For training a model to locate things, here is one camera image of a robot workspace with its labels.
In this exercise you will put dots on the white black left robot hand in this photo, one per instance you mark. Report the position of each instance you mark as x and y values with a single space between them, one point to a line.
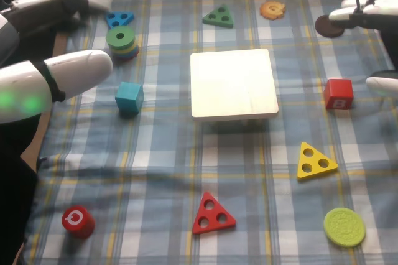
96 2

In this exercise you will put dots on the blue plaid table cloth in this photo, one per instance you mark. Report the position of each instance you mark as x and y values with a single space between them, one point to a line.
155 168

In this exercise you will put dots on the dark brown round cookie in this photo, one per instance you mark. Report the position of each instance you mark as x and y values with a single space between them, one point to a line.
325 28

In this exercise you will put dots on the red cylinder letter block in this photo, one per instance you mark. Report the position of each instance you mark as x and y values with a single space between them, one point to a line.
81 227

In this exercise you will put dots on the red letter cube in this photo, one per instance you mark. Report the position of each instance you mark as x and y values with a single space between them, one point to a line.
337 89

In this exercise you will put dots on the teal cube block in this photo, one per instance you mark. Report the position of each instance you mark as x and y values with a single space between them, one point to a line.
127 100

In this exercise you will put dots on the red triangle block with holes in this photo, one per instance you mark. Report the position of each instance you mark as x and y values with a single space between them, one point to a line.
212 229

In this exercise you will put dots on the green triangle block with holes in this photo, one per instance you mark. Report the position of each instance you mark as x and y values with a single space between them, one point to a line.
217 25

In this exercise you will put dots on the lime green round cookie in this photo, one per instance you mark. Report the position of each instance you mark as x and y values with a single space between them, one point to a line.
344 227

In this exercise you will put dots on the small white square table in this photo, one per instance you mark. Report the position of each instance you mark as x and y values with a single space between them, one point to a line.
233 84

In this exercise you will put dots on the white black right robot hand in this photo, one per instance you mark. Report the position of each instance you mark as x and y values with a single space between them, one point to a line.
382 3

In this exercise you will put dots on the blue triangle block with holes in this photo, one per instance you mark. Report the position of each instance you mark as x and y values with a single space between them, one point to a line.
130 17

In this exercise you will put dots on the yellow triangle block with holes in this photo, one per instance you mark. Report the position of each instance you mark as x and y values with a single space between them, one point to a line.
331 165

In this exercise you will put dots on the tan toy cookie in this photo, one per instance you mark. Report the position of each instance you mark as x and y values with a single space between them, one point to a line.
267 13

